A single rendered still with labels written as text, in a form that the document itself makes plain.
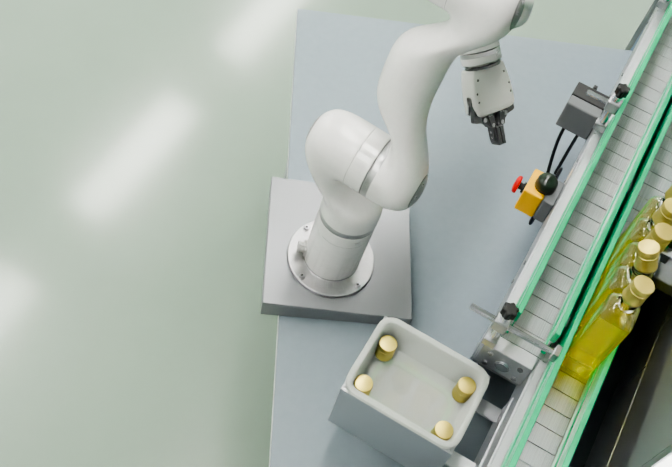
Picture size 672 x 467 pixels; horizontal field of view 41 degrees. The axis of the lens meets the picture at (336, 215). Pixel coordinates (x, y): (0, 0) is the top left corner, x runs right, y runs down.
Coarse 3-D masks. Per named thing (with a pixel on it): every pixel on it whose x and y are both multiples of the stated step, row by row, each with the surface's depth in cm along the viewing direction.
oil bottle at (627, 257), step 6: (630, 246) 153; (636, 246) 152; (624, 252) 155; (630, 252) 152; (618, 258) 158; (624, 258) 152; (630, 258) 151; (612, 264) 160; (618, 264) 154; (624, 264) 152; (630, 264) 151; (612, 270) 157; (606, 276) 160; (600, 282) 163; (594, 294) 162
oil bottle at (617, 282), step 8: (616, 272) 151; (624, 272) 149; (608, 280) 154; (616, 280) 149; (624, 280) 148; (600, 288) 158; (608, 288) 150; (616, 288) 148; (624, 288) 148; (600, 296) 153; (592, 304) 156; (592, 312) 156; (584, 320) 159
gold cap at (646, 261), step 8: (648, 240) 143; (640, 248) 142; (648, 248) 142; (656, 248) 142; (640, 256) 142; (648, 256) 141; (656, 256) 142; (640, 264) 143; (648, 264) 142; (656, 264) 143; (648, 272) 143
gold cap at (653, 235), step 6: (654, 228) 146; (660, 228) 146; (666, 228) 146; (648, 234) 148; (654, 234) 146; (660, 234) 145; (666, 234) 145; (654, 240) 146; (660, 240) 145; (666, 240) 145; (660, 246) 146; (666, 246) 147; (660, 252) 148
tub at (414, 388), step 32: (384, 320) 166; (416, 352) 168; (448, 352) 164; (352, 384) 158; (384, 384) 166; (416, 384) 167; (448, 384) 168; (480, 384) 162; (416, 416) 164; (448, 416) 165; (448, 448) 155
